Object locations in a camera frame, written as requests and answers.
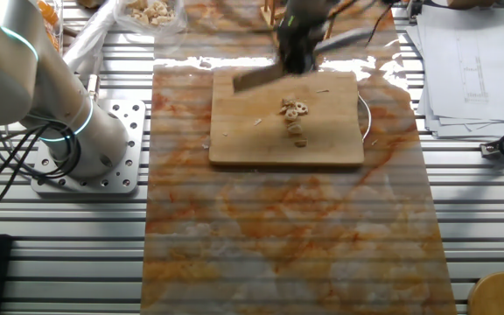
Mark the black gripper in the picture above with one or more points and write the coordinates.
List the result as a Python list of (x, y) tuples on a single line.
[(298, 30)]

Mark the steel kitchen cleaver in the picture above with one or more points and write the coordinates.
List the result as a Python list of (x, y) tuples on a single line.
[(256, 79)]

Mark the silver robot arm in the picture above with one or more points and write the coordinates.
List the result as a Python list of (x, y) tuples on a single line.
[(11, 87)]

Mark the lotus root end slice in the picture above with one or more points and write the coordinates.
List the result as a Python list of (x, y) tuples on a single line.
[(286, 104)]

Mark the lotus root slice with holes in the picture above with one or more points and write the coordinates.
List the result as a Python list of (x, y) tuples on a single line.
[(291, 115), (301, 108)]

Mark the thick lotus root slice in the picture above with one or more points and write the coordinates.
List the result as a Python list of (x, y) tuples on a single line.
[(295, 128)]

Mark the bag of lotus root slices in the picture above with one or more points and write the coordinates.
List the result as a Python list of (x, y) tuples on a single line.
[(151, 13)]

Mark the thin pale peel sliver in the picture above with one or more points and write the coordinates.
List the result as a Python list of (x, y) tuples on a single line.
[(322, 91)]

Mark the wooden peg rack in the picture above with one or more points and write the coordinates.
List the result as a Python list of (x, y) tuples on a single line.
[(269, 11)]

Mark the wooden cutting board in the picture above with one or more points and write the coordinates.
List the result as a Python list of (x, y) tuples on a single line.
[(243, 140)]

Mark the stack of white papers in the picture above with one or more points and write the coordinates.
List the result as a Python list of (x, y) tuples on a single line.
[(466, 65)]

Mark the orange marble pattern mat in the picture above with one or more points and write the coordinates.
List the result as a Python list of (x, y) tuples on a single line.
[(278, 240)]

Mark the roll of clear plastic bags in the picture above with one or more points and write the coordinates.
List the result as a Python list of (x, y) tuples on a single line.
[(88, 39)]

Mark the oranges in bag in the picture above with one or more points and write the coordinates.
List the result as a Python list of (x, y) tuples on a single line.
[(59, 26)]

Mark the orange fruit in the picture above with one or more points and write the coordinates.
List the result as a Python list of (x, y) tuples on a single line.
[(53, 40), (47, 11)]

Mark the round wooden lid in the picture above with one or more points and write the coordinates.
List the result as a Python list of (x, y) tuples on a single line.
[(501, 295)]

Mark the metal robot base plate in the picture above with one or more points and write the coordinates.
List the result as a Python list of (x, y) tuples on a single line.
[(131, 131)]

